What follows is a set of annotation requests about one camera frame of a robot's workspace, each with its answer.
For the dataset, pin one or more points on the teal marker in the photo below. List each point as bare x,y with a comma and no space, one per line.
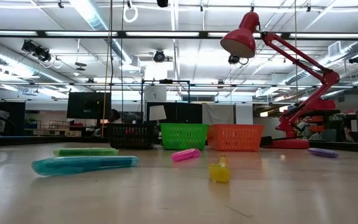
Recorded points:
82,165

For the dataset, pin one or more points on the black cabinet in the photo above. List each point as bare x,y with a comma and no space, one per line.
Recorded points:
182,112

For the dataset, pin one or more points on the white board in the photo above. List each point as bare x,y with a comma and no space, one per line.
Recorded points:
157,112

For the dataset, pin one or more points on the green plastic basket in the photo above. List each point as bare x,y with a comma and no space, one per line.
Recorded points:
183,137

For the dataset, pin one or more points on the pink marker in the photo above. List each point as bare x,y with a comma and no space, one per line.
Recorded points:
185,155

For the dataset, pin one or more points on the white panel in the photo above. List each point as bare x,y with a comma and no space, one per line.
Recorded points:
225,113

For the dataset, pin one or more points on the black plastic basket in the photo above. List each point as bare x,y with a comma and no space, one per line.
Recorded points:
130,138

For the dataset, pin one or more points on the orange plastic basket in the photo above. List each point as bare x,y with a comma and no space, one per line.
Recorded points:
235,137

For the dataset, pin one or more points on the yellow marker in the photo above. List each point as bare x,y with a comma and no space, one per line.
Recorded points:
220,172

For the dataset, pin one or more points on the black monitor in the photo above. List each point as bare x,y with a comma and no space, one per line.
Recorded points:
89,105

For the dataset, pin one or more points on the red desk lamp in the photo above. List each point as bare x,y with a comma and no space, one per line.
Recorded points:
239,37

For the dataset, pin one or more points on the black overhead light bar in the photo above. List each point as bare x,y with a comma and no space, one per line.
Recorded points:
121,34

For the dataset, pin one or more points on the green marker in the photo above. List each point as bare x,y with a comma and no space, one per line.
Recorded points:
85,152

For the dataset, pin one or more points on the purple marker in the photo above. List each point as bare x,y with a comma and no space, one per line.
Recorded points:
323,152

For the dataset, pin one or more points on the black ceiling spotlights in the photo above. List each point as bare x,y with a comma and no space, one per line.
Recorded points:
37,51

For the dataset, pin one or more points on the black background rig frame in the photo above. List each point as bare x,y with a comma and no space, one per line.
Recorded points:
166,81

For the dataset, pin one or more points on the black ceiling camera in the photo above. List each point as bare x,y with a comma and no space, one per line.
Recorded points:
159,56
233,59
356,59

